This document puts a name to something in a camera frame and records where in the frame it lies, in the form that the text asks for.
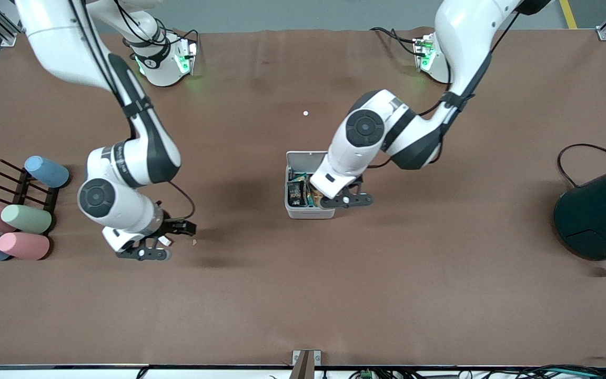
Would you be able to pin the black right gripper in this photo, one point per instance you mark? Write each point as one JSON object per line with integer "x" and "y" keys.
{"x": 172, "y": 228}

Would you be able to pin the white paper piece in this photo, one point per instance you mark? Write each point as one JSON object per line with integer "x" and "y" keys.
{"x": 165, "y": 241}

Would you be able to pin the grey square trash bin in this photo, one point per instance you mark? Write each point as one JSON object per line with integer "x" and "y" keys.
{"x": 308, "y": 213}

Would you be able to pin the black snack packet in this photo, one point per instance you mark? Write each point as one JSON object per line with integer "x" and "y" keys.
{"x": 296, "y": 193}

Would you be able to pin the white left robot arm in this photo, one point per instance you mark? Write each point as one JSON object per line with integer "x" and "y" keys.
{"x": 461, "y": 31}

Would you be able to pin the left arm base connector plate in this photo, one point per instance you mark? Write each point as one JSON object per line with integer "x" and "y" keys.
{"x": 423, "y": 52}

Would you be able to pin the right arm base connector plate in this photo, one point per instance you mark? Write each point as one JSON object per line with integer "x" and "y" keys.
{"x": 187, "y": 55}

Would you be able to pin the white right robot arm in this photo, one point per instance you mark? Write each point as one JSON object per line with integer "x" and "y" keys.
{"x": 134, "y": 158}

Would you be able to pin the brown crumpled wrapper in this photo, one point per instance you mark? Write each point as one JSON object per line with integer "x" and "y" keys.
{"x": 314, "y": 188}

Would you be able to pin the teal wrapper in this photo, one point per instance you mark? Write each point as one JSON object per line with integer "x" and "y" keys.
{"x": 309, "y": 199}

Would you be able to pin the blue cup on rack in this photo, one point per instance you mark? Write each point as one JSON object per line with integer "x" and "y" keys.
{"x": 48, "y": 172}

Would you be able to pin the green cup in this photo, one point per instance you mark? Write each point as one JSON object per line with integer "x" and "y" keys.
{"x": 26, "y": 219}

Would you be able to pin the black cup rack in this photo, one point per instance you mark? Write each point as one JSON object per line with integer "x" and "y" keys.
{"x": 20, "y": 196}

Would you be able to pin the dark teal round appliance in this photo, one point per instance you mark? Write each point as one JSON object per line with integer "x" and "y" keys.
{"x": 597, "y": 216}

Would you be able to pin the metal table edge bracket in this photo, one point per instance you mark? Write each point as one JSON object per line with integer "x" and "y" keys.
{"x": 306, "y": 360}

